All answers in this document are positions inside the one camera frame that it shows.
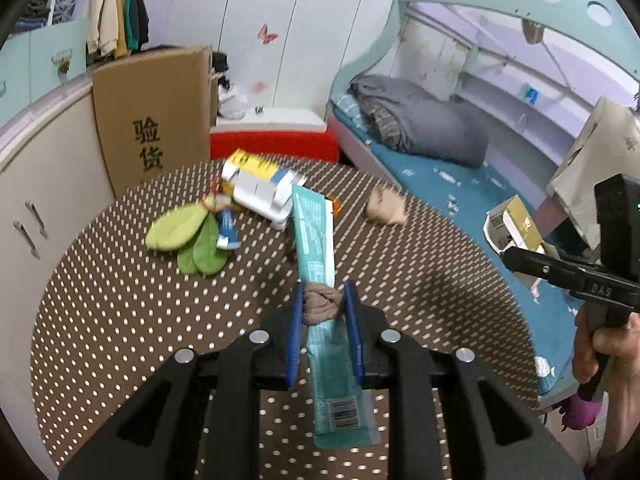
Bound white plastic bag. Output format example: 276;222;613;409
217;82;249;121

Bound white wardrobe with butterfly stickers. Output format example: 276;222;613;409
150;0;406;126

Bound gold and white cardboard box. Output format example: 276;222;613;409
482;195;548;256

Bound green hanging garment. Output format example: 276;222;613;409
124;0;141;53

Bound long teal box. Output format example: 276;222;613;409
291;184;382;448

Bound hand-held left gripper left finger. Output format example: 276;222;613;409
59;282;307;480

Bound purple soft object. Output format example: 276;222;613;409
560;392;603;431

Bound red ottoman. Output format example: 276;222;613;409
210;127;342;163

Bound green leaf toy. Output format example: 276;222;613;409
145;200;233;276

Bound round polka dot table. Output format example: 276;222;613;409
30;152;541;480

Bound grey duvet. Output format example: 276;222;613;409
348;74;490;167

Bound person's right forearm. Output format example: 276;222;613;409
600;385;640;480

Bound light blue checked pillow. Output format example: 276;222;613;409
332;91;371;121

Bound plain cardboard box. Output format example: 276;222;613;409
207;50;221;126

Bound large printed cardboard box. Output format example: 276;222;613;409
92;45;213;198

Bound yellow hanging garment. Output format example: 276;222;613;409
114;0;132;58

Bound white yellow blue carton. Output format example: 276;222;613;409
220;149;308;231

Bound lilac stair shelf unit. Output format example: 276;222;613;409
0;0;92;126

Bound cream hanging sweater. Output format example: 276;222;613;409
545;96;640;251

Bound white low cabinet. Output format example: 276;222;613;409
0;77;118;480

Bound grey plaid pillow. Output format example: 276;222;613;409
361;95;416;153

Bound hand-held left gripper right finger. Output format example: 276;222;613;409
342;280;586;480

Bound white board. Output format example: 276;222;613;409
215;106;328;136

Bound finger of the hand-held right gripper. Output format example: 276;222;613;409
502;247;571;289

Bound person's right hand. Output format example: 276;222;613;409
571;305;640;396

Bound teal fish print bedsheet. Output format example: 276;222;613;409
327;91;571;401

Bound knotted beige stocking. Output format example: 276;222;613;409
302;282;346;326

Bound dark hanging garment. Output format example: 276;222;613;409
131;0;151;51

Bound dark folded clothes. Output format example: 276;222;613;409
22;0;56;22

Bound small blue packet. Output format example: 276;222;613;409
216;207;240;251

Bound cream hanging jacket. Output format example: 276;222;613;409
86;0;121;56

